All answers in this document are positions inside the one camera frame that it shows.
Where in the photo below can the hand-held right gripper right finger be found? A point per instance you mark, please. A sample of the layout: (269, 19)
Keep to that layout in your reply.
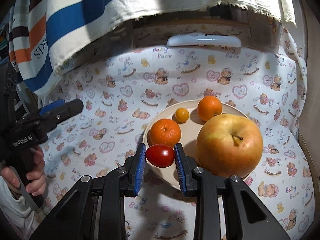
(181, 170)

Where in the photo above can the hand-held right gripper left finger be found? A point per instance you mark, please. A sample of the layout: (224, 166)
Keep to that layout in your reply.
(140, 170)

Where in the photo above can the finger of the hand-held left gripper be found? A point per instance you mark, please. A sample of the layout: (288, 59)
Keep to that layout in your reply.
(51, 107)
(67, 110)

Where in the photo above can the red cherry tomato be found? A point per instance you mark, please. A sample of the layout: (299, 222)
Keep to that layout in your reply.
(160, 155)

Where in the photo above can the orange mandarin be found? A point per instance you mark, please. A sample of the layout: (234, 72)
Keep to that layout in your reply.
(210, 108)
(165, 132)

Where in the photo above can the cream round plate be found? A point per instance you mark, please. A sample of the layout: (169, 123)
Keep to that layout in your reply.
(190, 130)

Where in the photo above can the large yellow apple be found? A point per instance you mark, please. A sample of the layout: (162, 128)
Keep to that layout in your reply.
(225, 147)

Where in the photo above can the small yellow tomato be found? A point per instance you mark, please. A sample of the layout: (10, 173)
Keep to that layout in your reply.
(181, 115)

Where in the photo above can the person's left forearm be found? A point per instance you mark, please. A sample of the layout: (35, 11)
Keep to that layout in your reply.
(15, 210)

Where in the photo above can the person's left hand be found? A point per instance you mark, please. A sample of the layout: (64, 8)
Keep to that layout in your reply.
(37, 180)

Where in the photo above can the storage shelf with boxes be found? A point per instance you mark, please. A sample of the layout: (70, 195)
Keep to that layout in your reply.
(3, 45)

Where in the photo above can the striped cloth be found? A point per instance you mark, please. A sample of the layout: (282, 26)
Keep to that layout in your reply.
(87, 12)

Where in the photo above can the white flat device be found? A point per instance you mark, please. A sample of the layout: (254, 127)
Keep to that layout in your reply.
(205, 40)

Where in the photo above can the brown wooden panel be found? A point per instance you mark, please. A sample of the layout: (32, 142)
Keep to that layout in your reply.
(310, 80)

